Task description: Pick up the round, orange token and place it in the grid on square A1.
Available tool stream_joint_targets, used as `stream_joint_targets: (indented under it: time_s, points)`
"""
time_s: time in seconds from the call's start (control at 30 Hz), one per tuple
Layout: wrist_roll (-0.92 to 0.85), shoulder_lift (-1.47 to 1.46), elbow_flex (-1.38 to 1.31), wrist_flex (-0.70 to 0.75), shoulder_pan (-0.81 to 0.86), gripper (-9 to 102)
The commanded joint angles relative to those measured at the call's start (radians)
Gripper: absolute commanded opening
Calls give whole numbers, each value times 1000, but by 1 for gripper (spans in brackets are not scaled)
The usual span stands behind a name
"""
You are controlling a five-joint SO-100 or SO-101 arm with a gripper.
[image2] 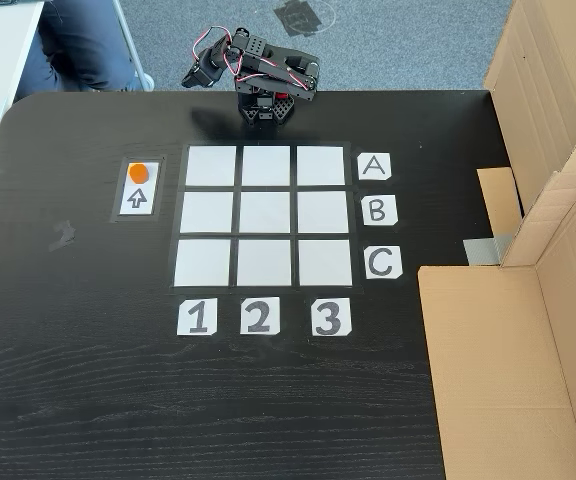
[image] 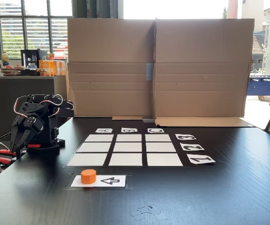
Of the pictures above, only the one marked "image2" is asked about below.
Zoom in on white nine-square grid sheet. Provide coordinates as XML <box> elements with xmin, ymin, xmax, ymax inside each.
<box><xmin>168</xmin><ymin>141</ymin><xmax>367</xmax><ymax>294</ymax></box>

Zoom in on paper sheet number 1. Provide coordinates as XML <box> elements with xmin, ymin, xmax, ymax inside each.
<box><xmin>176</xmin><ymin>298</ymin><xmax>218</xmax><ymax>337</ymax></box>

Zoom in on white desk leg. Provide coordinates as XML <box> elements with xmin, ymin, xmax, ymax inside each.
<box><xmin>111</xmin><ymin>0</ymin><xmax>145</xmax><ymax>92</ymax></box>

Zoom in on paper sheet letter C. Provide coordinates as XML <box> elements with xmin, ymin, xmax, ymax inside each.
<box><xmin>364</xmin><ymin>246</ymin><xmax>404</xmax><ymax>281</ymax></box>

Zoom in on grey duct tape strip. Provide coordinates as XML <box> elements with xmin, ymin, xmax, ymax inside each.
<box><xmin>462</xmin><ymin>233</ymin><xmax>513</xmax><ymax>267</ymax></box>

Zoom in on white arrow paper sheet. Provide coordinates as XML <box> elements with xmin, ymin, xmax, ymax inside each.
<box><xmin>117</xmin><ymin>161</ymin><xmax>160</xmax><ymax>217</ymax></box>

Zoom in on person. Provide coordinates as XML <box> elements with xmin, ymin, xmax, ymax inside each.
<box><xmin>15</xmin><ymin>0</ymin><xmax>156</xmax><ymax>94</ymax></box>

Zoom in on paper sheet letter A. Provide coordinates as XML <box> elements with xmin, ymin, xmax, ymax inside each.
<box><xmin>357</xmin><ymin>153</ymin><xmax>393</xmax><ymax>182</ymax></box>

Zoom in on paper sheet letter B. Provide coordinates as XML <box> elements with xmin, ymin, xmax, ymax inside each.
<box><xmin>361</xmin><ymin>194</ymin><xmax>399</xmax><ymax>227</ymax></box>

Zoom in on paper sheet number 2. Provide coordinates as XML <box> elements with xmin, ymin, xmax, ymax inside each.
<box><xmin>239</xmin><ymin>296</ymin><xmax>282</xmax><ymax>336</ymax></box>

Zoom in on large brown cardboard box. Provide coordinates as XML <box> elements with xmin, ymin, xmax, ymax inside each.
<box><xmin>417</xmin><ymin>169</ymin><xmax>576</xmax><ymax>480</ymax></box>
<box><xmin>476</xmin><ymin>0</ymin><xmax>576</xmax><ymax>267</ymax></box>

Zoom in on clear tape scraps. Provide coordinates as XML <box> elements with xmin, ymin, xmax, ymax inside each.
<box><xmin>47</xmin><ymin>218</ymin><xmax>77</xmax><ymax>252</ymax></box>

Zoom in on paper sheet number 3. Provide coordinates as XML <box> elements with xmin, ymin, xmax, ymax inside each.
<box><xmin>311</xmin><ymin>298</ymin><xmax>353</xmax><ymax>337</ymax></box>

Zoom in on red white servo wire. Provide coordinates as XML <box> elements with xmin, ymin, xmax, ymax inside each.
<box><xmin>191</xmin><ymin>26</ymin><xmax>235</xmax><ymax>69</ymax></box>

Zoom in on black floor tape mark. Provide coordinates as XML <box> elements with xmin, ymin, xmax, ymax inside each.
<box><xmin>272</xmin><ymin>0</ymin><xmax>338</xmax><ymax>39</ymax></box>

